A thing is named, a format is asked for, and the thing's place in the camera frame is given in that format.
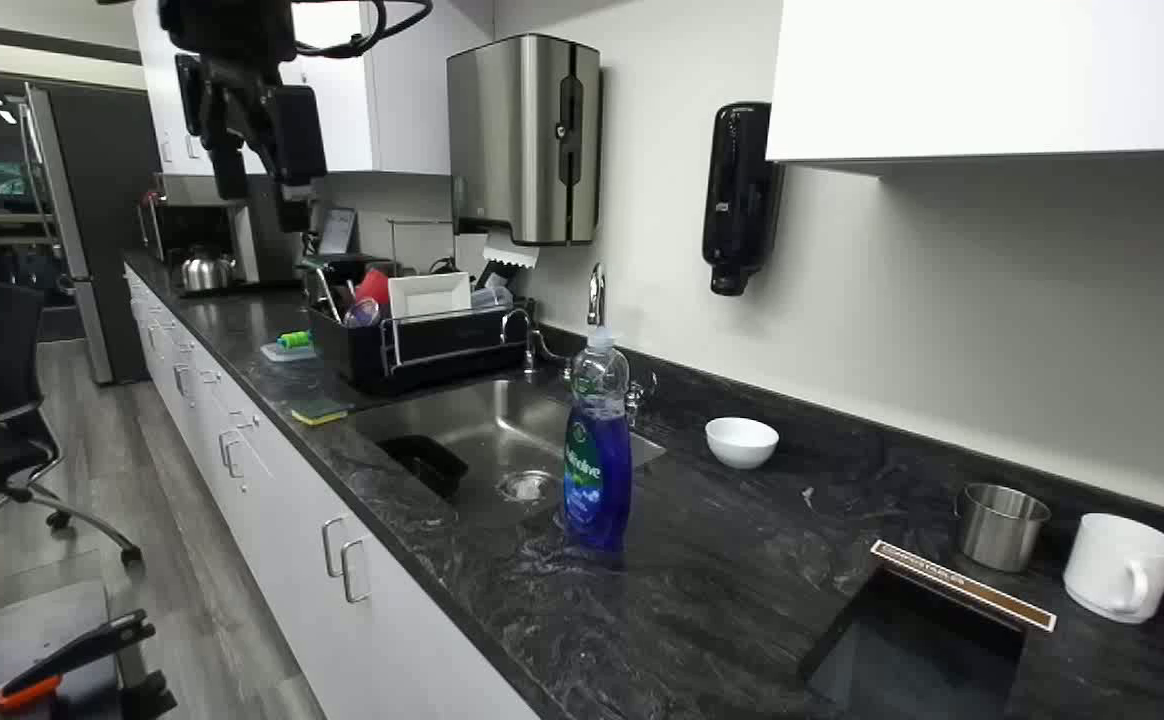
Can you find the white mug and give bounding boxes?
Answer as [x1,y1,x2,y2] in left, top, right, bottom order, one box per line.
[1060,509,1164,627]

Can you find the white base cabinets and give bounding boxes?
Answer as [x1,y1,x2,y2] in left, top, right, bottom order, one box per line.
[121,259,545,720]

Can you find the chrome faucet handle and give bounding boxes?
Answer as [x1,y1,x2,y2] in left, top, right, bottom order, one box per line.
[622,369,661,417]

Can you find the chrome gooseneck faucet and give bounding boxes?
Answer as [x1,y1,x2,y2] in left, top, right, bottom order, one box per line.
[586,259,614,338]

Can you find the small black framed screen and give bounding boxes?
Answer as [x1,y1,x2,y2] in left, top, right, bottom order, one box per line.
[318,206,359,259]

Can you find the steel countertop appliance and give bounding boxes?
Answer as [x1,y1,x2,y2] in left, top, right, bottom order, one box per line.
[146,185,263,297]

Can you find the blue dish soap bottle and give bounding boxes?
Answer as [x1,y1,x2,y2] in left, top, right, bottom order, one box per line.
[555,330,636,557]

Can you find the grey metal door frame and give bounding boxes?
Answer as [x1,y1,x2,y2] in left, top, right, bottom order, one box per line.
[16,82,121,394]

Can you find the small curved chrome tap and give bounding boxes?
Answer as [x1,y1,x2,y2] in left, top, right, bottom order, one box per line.
[495,300,555,376]

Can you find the red cup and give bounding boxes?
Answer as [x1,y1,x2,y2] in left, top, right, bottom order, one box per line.
[353,266,395,311]

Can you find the small white bowl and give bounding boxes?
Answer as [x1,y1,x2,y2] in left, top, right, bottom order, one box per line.
[700,414,784,474]

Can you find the white wall cabinet with handles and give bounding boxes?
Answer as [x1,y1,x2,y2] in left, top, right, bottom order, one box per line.
[132,0,458,182]

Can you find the black wall soap dispenser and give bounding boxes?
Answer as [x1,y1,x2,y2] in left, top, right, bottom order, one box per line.
[700,99,784,300]

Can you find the black tool orange handle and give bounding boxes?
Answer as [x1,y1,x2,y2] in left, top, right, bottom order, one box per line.
[0,609,162,718]

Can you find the clear plastic container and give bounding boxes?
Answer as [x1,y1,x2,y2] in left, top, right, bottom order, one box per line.
[473,271,520,322]

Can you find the stainless steel cup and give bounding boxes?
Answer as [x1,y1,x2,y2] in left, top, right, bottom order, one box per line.
[962,481,1057,575]

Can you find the green and blue scrubber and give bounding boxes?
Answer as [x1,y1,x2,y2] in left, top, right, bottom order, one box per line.
[255,330,320,369]

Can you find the white plastic board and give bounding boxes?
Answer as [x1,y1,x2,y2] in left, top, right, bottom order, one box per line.
[384,268,477,323]

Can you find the stainless steel sink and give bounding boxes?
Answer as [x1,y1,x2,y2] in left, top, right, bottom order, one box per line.
[353,369,674,538]

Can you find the black dish rack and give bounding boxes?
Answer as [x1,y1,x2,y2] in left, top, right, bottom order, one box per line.
[301,252,532,400]

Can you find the black office chair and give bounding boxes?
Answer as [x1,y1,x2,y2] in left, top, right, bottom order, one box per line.
[0,278,147,572]

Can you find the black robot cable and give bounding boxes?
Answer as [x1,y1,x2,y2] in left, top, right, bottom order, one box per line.
[294,0,437,65]

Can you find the yellow green sponge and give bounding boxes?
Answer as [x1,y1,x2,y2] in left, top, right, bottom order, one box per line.
[288,397,353,434]

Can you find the steel pot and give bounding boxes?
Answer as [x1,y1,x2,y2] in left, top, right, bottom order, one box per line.
[175,252,238,297]

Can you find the stainless paper towel dispenser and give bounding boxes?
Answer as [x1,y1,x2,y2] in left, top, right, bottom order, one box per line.
[445,33,610,250]

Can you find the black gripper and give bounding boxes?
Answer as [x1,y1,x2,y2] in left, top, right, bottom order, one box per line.
[158,0,332,206]

